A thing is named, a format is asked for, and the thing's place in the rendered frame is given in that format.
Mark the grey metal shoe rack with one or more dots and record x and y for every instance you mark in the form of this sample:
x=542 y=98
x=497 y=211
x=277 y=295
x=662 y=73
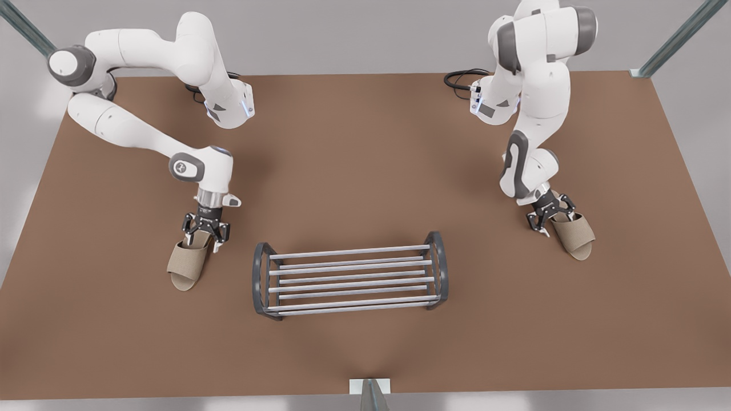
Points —
x=349 y=279

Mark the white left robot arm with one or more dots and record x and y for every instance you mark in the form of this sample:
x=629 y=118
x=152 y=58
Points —
x=537 y=68

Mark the silver frame post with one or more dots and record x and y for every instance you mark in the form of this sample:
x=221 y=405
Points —
x=25 y=25
x=371 y=394
x=677 y=37

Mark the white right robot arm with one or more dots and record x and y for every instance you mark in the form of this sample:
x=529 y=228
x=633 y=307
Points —
x=137 y=134

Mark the beige open-toe slipper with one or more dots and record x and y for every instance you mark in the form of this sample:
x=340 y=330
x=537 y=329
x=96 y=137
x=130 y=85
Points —
x=574 y=235
x=188 y=264

